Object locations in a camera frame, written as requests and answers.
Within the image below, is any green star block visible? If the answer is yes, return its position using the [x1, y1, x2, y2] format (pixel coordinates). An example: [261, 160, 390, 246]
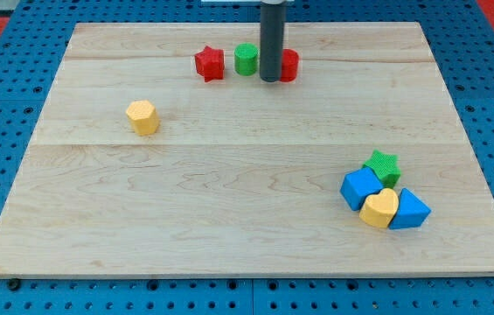
[362, 150, 402, 188]

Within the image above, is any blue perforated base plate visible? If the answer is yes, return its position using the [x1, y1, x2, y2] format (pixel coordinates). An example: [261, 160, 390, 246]
[0, 0, 494, 314]

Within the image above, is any wooden board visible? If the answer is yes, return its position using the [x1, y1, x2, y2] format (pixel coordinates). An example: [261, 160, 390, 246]
[0, 22, 494, 279]

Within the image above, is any white mount above rod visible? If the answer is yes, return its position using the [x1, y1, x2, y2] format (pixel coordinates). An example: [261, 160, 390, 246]
[200, 0, 295, 5]

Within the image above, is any yellow heart block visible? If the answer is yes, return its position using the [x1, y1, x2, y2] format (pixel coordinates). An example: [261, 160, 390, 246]
[359, 188, 400, 228]

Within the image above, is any blue triangle block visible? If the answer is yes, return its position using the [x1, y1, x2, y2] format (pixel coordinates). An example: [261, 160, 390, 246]
[389, 188, 431, 229]

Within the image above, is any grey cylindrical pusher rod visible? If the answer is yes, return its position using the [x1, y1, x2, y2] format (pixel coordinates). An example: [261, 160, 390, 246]
[260, 0, 284, 82]

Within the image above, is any red star block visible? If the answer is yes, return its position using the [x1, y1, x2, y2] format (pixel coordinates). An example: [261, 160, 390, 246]
[194, 45, 225, 82]

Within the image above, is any blue cube block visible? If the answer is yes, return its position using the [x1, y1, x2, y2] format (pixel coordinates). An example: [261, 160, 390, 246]
[339, 167, 384, 211]

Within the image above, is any yellow hexagon block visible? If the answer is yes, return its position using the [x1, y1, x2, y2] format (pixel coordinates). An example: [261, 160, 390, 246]
[126, 100, 160, 136]

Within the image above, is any green cylinder block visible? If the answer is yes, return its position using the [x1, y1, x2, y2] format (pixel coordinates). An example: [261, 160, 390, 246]
[233, 43, 258, 76]

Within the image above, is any red rounded block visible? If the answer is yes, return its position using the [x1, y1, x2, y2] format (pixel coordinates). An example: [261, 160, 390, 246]
[280, 49, 300, 82]

